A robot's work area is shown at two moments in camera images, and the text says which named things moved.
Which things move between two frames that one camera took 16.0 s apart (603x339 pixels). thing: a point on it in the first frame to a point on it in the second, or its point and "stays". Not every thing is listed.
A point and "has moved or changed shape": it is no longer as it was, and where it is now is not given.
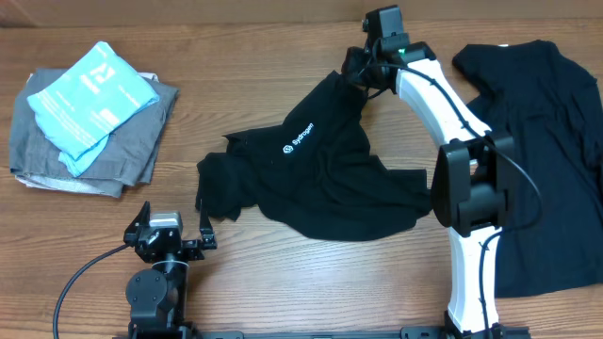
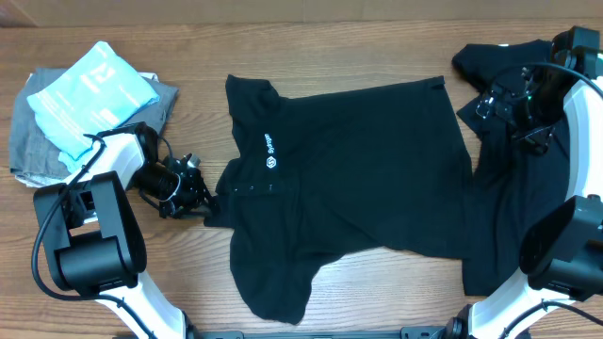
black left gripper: [195, 249] to [193, 198]
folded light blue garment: [76, 113] stays
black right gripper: [350, 62] to [538, 138]
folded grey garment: [126, 158] stays
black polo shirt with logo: [317, 171] has moved or changed shape
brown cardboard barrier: [178, 13] stays
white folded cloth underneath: [38, 182] stays
